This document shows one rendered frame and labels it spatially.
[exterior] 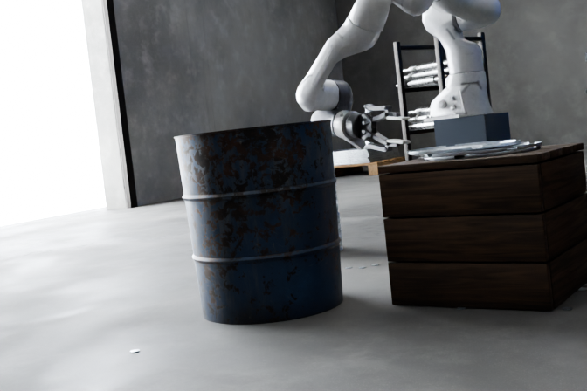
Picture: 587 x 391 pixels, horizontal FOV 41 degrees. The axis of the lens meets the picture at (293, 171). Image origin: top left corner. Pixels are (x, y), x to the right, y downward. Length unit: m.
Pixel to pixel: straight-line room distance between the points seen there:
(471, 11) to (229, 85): 5.67
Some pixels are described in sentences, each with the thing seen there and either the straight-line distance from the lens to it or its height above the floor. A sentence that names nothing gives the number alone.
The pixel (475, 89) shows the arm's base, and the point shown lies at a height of 0.53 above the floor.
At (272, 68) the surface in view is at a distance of 8.73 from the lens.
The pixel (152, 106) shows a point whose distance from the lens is 7.07.
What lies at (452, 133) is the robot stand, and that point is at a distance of 2.54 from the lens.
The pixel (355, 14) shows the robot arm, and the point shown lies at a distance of 2.31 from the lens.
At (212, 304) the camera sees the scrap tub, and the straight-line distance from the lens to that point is 2.00.
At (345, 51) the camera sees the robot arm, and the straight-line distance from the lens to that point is 2.32.
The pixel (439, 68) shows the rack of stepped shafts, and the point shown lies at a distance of 4.57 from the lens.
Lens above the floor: 0.45
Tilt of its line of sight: 3 degrees down
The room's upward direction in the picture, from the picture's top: 6 degrees counter-clockwise
